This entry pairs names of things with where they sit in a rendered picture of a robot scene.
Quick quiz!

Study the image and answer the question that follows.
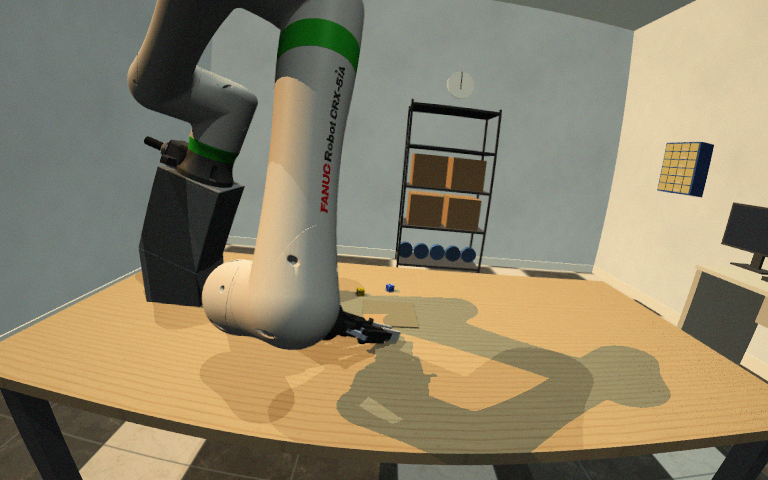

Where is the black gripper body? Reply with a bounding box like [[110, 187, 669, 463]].
[[323, 305, 358, 341]]

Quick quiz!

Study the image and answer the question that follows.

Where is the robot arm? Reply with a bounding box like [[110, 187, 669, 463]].
[[127, 0, 364, 350]]

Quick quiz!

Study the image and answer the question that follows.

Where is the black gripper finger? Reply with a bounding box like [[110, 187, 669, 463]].
[[344, 315, 401, 344], [344, 311, 392, 329]]

